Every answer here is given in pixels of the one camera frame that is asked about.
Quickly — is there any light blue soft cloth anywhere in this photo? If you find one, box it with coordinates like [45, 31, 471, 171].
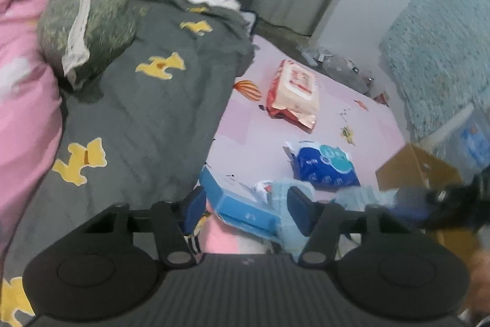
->
[253, 179, 397, 260]

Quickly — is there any blue mask box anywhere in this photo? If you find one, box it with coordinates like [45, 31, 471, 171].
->
[199, 165, 281, 241]

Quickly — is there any person's right hand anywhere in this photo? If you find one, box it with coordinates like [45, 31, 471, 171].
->
[464, 250, 490, 315]

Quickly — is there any blue wet wipes pack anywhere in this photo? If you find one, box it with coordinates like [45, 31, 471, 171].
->
[282, 140, 360, 191]

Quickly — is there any brown cardboard box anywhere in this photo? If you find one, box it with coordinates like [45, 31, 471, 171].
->
[376, 143, 480, 263]

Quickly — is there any grey quilt with yellow bears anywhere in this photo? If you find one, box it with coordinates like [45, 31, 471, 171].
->
[1, 0, 254, 326]

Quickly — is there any pink floor mat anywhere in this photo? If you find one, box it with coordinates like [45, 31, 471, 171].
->
[198, 33, 407, 255]

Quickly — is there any red and cream tissue pack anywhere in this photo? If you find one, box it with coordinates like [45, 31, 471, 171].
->
[266, 60, 320, 131]

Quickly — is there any clear plastic bottles pile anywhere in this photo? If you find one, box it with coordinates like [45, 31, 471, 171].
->
[296, 45, 390, 106]

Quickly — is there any light blue fluffy blanket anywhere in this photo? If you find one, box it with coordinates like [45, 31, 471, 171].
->
[379, 0, 489, 140]

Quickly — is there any pink patterned blanket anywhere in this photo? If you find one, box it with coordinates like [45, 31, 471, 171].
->
[1, 0, 62, 250]

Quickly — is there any green patterned pillow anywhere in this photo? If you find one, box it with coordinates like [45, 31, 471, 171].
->
[37, 0, 138, 90]

